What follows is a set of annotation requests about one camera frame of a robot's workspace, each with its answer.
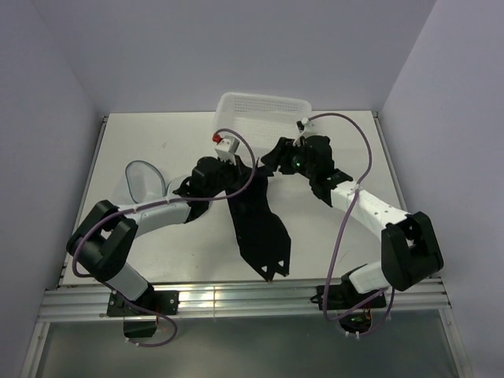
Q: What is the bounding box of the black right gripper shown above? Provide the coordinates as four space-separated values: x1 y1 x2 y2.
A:
260 137 316 180

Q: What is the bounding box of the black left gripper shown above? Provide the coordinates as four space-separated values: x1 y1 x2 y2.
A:
205 153 256 200

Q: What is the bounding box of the black bra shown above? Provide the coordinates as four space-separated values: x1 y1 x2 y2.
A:
225 163 291 282

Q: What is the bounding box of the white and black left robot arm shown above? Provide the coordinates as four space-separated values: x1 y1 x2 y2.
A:
66 157 251 314

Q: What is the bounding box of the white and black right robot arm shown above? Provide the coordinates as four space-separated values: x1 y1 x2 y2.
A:
261 135 444 310

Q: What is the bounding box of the white perforated plastic basket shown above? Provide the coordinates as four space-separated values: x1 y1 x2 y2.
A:
213 92 312 158

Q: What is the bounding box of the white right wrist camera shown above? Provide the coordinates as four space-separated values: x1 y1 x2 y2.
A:
296 117 313 139

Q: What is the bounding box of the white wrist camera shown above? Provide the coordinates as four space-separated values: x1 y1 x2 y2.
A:
296 117 313 139
212 134 239 165

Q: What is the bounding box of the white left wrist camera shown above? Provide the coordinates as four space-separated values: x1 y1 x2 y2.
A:
212 134 239 165

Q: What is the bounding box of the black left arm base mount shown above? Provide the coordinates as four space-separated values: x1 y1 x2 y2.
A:
106 291 180 317

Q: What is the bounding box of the aluminium extrusion rail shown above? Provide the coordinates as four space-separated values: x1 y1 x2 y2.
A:
36 278 450 323

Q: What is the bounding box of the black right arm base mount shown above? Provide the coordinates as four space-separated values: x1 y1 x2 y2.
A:
309 283 387 310

